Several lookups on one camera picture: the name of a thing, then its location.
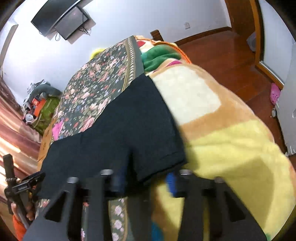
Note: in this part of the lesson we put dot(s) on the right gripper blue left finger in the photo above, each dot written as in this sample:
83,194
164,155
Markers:
118,179

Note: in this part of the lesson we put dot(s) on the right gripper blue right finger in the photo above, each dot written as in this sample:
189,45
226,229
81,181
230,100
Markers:
176,184

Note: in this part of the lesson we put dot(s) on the black pants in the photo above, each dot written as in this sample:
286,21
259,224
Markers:
137,127

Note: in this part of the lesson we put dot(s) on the orange left sleeve forearm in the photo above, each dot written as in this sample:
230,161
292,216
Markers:
19,228

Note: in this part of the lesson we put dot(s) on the person left hand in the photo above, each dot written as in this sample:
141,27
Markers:
29,208

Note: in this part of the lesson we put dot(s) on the pink striped curtain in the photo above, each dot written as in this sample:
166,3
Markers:
17,139

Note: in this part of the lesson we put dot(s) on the wooden lap desk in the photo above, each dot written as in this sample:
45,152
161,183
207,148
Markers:
45,144

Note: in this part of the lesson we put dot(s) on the yellow plush blanket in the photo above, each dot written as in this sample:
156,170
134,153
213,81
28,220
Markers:
223,137

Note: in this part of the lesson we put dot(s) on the green fabric storage bin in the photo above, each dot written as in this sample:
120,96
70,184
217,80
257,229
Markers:
45,115

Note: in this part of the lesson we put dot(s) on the orange box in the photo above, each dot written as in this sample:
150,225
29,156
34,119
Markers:
38,105

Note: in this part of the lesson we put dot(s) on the floral bedspread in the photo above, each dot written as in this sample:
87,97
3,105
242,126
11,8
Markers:
94,85

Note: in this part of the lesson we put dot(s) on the grey neck pillow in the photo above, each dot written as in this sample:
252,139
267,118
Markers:
47,89

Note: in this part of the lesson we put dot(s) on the yellow foam bumper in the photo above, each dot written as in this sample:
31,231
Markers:
96,52

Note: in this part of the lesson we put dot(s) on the pink slipper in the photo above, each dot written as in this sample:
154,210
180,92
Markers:
274,93

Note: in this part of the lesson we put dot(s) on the white air conditioner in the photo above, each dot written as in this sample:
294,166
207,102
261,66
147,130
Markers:
7,43

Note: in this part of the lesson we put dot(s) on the wooden door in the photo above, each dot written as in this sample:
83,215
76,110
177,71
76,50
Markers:
241,17

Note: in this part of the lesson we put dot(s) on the small black wall monitor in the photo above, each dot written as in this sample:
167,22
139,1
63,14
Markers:
73,21

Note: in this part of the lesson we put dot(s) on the large black wall television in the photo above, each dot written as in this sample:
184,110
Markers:
50,13

